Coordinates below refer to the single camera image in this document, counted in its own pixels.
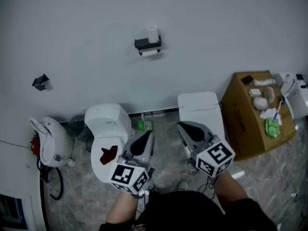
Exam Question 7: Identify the white rolled cloth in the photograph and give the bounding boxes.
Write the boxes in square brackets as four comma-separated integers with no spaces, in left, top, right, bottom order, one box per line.
[250,78,276,86]

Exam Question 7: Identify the thin black cable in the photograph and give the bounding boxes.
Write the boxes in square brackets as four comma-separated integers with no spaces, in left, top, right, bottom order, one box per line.
[198,176,217,199]

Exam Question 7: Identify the red valve box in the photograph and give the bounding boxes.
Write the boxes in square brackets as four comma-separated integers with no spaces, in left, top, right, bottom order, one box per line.
[30,133,41,156]

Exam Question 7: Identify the black hose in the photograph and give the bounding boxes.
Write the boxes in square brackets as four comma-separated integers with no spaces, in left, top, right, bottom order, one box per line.
[36,157,64,201]

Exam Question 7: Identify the white crumpled tissue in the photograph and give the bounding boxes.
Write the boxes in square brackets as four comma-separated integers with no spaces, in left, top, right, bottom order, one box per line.
[259,107,282,125]

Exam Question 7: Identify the grey trash bin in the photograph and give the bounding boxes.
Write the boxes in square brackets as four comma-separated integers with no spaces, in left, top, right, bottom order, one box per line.
[66,114,92,141]

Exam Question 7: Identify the brown furry brush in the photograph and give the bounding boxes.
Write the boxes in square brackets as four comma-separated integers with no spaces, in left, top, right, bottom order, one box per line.
[261,87,276,104]

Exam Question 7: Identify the brown cardboard box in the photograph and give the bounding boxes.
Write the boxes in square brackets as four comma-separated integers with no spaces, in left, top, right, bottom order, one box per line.
[220,70,297,162]

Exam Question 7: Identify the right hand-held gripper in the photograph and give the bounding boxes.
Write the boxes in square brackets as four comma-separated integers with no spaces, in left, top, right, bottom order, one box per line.
[177,120,236,178]

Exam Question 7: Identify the white round ball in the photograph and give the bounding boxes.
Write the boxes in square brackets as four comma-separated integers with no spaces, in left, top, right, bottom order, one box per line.
[253,96,269,110]

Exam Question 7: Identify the thick white toilet paper roll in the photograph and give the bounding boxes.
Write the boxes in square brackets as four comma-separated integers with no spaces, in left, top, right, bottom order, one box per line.
[146,25,159,43]

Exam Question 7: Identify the black wall paper holder shelf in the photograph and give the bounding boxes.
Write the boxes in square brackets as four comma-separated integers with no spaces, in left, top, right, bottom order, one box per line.
[134,35,162,55]

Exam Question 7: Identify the person's left forearm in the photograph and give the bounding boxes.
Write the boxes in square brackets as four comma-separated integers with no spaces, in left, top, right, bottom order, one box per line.
[105,190,139,226]

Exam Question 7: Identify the dark red cloth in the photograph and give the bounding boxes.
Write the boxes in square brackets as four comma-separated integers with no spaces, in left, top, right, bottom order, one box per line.
[100,145,118,165]

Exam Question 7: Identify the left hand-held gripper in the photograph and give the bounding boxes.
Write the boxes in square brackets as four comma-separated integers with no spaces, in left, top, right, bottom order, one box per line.
[109,130,155,194]

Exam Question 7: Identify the person's right shoe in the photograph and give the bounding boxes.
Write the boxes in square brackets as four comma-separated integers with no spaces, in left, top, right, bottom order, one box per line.
[178,180,190,192]

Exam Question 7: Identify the blue white toothbrush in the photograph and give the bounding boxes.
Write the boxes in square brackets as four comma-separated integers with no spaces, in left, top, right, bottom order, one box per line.
[273,99,283,124]

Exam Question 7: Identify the green cloth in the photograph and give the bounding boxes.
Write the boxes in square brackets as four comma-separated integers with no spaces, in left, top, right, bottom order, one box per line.
[265,118,281,139]

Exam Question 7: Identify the person's right forearm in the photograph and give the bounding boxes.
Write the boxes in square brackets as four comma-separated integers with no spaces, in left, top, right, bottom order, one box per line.
[210,171,248,214]

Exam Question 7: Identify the white appliance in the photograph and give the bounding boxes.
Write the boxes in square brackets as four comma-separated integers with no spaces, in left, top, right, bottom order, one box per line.
[279,72,308,120]

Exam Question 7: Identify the person's black clothing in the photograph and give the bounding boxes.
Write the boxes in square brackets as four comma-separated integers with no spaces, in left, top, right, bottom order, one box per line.
[98,190,279,231]

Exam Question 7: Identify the white rounded toilet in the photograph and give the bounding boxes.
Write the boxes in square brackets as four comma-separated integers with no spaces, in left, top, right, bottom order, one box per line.
[84,103,132,184]

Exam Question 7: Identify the small black wall bracket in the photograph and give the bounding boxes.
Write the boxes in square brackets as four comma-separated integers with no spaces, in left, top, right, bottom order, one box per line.
[32,73,50,91]

